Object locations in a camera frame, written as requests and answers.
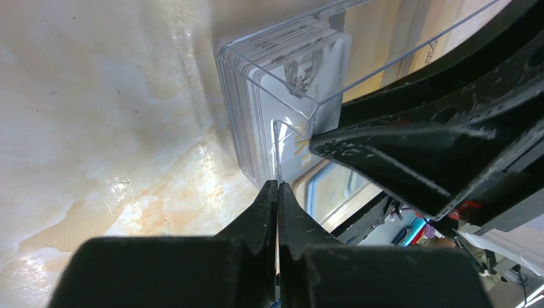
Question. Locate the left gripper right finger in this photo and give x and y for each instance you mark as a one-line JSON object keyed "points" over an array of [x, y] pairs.
{"points": [[317, 270]]}

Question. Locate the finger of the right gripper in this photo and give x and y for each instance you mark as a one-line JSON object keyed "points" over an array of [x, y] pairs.
{"points": [[433, 152], [491, 83]]}

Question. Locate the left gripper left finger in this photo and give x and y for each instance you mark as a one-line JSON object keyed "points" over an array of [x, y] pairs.
{"points": [[234, 268]]}

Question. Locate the clear plastic card box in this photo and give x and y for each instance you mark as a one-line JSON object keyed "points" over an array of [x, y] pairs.
{"points": [[286, 83]]}

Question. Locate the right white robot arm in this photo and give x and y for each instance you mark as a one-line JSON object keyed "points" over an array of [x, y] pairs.
{"points": [[506, 232]]}

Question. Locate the yellow card stack in box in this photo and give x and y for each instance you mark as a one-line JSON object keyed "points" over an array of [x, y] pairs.
{"points": [[391, 39]]}

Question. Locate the grey credit card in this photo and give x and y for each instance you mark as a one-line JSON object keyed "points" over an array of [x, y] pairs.
{"points": [[281, 86]]}

